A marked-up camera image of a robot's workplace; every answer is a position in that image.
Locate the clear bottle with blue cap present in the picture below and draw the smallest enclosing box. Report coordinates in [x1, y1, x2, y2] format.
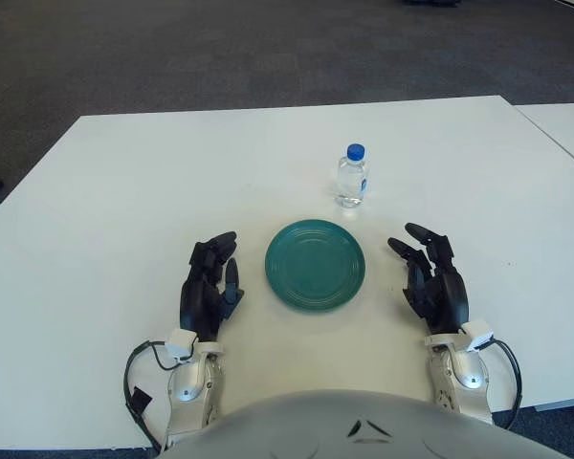
[334, 142, 368, 209]

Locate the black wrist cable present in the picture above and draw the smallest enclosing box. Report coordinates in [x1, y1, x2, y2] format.
[123, 339, 173, 453]
[477, 338, 523, 430]

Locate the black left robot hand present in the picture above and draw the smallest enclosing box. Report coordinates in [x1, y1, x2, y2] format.
[179, 230, 246, 343]

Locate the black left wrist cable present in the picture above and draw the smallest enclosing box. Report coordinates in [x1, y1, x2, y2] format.
[123, 339, 173, 453]

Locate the grey robot torso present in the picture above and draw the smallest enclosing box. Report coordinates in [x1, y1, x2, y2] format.
[160, 389, 573, 459]

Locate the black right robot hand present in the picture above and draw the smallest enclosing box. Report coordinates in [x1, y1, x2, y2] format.
[386, 222, 471, 336]

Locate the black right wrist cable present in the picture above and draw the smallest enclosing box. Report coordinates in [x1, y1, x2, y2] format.
[477, 338, 523, 430]

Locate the green round plate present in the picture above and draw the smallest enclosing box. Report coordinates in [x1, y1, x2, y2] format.
[264, 218, 366, 316]

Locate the white neighbouring table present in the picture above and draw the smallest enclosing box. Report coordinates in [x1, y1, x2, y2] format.
[512, 102, 574, 176]

